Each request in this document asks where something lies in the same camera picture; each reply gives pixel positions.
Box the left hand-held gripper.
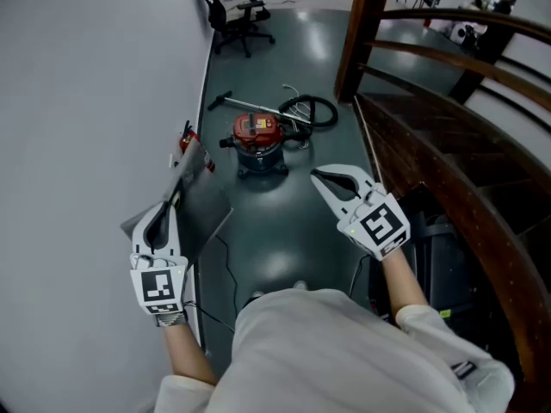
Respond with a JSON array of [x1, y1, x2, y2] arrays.
[[128, 200, 189, 317]]

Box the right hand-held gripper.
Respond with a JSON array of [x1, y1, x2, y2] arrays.
[[310, 163, 411, 262]]

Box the person's right forearm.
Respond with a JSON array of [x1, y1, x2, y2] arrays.
[[378, 247, 431, 330]]

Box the person's left forearm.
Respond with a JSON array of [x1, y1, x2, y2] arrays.
[[162, 321, 219, 387]]

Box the red fire extinguisher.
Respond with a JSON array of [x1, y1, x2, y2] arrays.
[[177, 120, 217, 174]]

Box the black floor equipment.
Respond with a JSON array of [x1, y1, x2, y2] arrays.
[[368, 187, 486, 333]]

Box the metal vacuum wand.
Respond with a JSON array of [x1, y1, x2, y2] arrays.
[[207, 90, 312, 123]]

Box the person's white shirt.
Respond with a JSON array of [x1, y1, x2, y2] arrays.
[[150, 288, 516, 413]]

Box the black office chair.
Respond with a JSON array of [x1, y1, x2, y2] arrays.
[[203, 0, 276, 59]]

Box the striped wrist strap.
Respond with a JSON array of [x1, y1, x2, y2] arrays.
[[152, 311, 189, 329]]

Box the black wall plug cable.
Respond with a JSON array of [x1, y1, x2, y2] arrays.
[[214, 233, 240, 314]]

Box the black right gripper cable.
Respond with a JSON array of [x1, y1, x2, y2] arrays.
[[347, 254, 372, 301]]

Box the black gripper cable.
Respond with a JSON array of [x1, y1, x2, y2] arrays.
[[347, 254, 372, 301], [183, 300, 237, 335]]

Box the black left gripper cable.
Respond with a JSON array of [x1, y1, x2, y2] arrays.
[[183, 300, 237, 335]]

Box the white power cable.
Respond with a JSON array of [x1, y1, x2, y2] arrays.
[[282, 83, 312, 150]]

